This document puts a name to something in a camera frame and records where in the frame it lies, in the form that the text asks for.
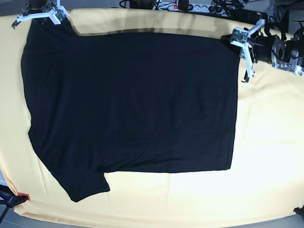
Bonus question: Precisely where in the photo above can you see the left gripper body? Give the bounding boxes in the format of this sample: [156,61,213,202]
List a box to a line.
[247,36,264,63]

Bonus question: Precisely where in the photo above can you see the black box behind table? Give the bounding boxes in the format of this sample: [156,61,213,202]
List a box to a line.
[234,9,268,24]

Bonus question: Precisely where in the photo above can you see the tangled black cables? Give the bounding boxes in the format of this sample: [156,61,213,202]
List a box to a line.
[209,0,243,16]

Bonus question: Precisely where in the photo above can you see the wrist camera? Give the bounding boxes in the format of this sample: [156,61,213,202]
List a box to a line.
[51,6,69,25]
[230,28,249,48]

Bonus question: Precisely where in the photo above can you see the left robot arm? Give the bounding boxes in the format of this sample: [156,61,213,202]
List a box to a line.
[231,19,304,83]

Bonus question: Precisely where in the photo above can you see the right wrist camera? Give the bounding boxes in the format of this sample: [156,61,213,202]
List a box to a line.
[51,6,69,25]

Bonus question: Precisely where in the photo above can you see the black clamp right corner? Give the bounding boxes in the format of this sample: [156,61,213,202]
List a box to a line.
[294,207,304,219]

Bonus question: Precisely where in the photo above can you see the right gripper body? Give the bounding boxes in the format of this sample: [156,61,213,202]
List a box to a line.
[27,4,56,18]

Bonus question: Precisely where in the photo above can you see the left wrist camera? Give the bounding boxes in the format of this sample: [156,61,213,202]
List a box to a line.
[230,28,249,48]

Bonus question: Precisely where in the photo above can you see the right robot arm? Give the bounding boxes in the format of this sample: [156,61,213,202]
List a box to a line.
[11,0,69,29]

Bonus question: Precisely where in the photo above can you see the white power strip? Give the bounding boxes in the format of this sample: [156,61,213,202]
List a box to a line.
[158,1,214,13]

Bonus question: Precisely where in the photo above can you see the black T-shirt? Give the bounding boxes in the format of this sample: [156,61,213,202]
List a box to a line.
[21,19,239,202]

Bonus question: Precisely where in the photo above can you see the red blue table clamp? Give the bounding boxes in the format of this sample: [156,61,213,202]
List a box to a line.
[0,185,30,208]

